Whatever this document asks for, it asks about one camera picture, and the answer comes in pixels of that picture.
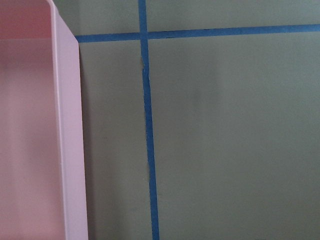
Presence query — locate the pink plastic bin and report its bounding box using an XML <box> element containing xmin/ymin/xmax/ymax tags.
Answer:
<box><xmin>0</xmin><ymin>0</ymin><xmax>88</xmax><ymax>240</ymax></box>

